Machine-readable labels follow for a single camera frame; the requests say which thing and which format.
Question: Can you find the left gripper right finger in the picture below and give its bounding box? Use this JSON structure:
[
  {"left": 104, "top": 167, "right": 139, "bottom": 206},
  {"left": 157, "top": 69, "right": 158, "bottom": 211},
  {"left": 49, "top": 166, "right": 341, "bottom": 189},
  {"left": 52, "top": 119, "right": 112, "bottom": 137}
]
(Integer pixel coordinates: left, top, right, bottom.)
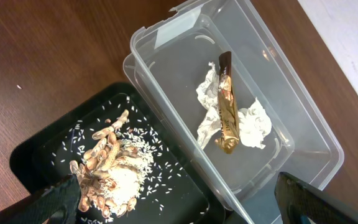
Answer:
[{"left": 274, "top": 172, "right": 358, "bottom": 224}]

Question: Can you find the gold snack wrapper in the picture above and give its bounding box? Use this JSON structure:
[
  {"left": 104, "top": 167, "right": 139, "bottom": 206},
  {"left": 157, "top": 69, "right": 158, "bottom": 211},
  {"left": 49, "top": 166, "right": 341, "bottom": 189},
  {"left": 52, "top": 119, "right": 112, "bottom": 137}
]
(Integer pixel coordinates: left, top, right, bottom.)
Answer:
[{"left": 215, "top": 51, "right": 240, "bottom": 154}]

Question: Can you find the white tissue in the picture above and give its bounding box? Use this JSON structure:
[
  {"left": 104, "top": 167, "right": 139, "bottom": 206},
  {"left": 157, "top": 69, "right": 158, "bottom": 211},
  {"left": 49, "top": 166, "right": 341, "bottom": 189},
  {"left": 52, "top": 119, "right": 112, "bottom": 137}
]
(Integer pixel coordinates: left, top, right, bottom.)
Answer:
[{"left": 196, "top": 62, "right": 272, "bottom": 149}]

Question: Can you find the peanut shells and rice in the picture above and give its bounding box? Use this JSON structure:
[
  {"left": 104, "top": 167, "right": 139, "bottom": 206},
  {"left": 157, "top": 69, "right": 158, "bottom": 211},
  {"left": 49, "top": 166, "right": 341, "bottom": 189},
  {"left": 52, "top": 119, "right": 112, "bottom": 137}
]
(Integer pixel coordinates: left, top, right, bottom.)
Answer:
[{"left": 50, "top": 96, "right": 206, "bottom": 224}]

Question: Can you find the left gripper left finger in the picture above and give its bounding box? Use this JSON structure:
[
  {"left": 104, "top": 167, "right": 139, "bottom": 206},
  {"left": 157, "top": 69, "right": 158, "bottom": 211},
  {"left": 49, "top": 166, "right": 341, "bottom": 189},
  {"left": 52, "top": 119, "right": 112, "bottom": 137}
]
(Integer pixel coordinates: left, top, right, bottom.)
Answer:
[{"left": 0, "top": 174, "right": 81, "bottom": 224}]

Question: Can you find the black rectangular tray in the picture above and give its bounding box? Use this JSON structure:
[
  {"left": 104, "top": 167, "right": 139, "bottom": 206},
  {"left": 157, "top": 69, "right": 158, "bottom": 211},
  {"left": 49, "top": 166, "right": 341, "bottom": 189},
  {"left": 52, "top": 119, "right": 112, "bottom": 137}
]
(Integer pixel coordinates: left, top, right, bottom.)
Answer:
[{"left": 9, "top": 83, "right": 226, "bottom": 223}]

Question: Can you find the clear plastic bin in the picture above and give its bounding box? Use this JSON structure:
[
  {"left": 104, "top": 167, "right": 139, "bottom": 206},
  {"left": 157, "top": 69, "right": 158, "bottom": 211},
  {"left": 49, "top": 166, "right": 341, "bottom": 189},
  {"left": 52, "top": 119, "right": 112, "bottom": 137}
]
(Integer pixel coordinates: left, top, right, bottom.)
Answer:
[{"left": 122, "top": 0, "right": 345, "bottom": 224}]

